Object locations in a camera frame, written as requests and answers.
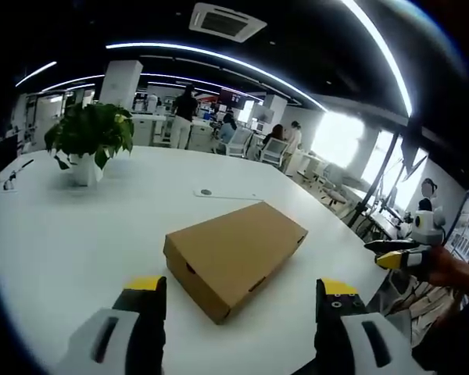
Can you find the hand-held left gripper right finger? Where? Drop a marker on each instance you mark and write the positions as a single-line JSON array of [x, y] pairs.
[[351, 336]]

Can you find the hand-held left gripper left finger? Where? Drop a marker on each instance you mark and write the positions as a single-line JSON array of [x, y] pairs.
[[117, 332]]

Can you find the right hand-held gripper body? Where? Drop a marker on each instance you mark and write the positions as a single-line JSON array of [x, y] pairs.
[[428, 230]]

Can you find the brown cardboard shoe box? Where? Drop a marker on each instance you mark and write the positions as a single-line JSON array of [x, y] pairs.
[[234, 250]]

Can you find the person's right hand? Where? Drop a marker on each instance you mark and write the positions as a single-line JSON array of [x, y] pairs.
[[453, 269]]

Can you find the black tripod stand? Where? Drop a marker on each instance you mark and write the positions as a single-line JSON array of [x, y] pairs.
[[375, 187]]

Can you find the white office chair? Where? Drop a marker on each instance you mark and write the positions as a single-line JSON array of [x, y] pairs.
[[238, 142], [274, 152]]

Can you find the white plant pot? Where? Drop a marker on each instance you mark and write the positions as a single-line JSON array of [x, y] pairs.
[[86, 168]]

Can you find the white flat pad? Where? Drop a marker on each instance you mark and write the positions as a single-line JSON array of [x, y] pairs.
[[223, 193]]

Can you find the white desk tool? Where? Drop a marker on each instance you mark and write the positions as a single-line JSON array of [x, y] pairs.
[[13, 176]]

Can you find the green potted plant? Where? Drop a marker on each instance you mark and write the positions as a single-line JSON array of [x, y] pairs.
[[92, 131]]

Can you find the white pillar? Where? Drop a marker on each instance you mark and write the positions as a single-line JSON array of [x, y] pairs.
[[121, 84]]

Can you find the ceiling air conditioner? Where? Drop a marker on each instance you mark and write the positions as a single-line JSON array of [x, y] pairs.
[[226, 17]]

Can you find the wall poster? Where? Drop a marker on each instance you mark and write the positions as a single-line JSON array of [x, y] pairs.
[[467, 230]]

